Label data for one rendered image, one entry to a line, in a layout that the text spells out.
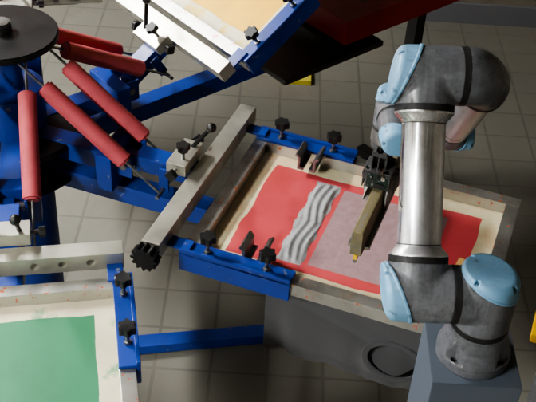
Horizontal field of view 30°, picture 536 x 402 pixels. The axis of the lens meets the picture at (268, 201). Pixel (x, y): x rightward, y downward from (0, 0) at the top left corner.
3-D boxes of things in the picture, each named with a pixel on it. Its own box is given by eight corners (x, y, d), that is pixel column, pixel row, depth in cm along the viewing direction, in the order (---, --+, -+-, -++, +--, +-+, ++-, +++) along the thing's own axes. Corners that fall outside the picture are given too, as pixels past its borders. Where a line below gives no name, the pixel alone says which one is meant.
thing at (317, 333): (427, 392, 276) (448, 298, 254) (419, 415, 270) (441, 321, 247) (270, 343, 287) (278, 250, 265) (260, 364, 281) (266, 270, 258)
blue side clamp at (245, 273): (294, 289, 255) (296, 268, 250) (288, 301, 251) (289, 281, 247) (186, 257, 262) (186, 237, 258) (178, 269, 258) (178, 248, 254)
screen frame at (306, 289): (518, 210, 283) (521, 199, 281) (479, 351, 240) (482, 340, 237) (258, 142, 302) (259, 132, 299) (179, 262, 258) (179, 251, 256)
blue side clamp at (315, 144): (356, 168, 296) (358, 149, 292) (351, 178, 292) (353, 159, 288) (261, 143, 303) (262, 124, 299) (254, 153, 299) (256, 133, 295)
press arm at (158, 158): (199, 173, 282) (199, 159, 279) (191, 185, 277) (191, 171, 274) (143, 158, 286) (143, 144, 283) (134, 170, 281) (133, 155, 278)
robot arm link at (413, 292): (462, 329, 189) (474, 41, 189) (383, 326, 189) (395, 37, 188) (448, 321, 201) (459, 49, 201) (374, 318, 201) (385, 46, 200)
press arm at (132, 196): (420, 271, 274) (423, 255, 270) (415, 285, 270) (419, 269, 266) (23, 160, 304) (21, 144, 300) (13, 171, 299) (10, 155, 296)
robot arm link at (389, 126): (431, 132, 226) (425, 106, 235) (382, 130, 226) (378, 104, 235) (426, 160, 231) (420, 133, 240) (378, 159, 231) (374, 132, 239)
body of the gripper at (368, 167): (359, 187, 251) (364, 147, 244) (368, 168, 258) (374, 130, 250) (388, 195, 250) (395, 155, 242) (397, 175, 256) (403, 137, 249)
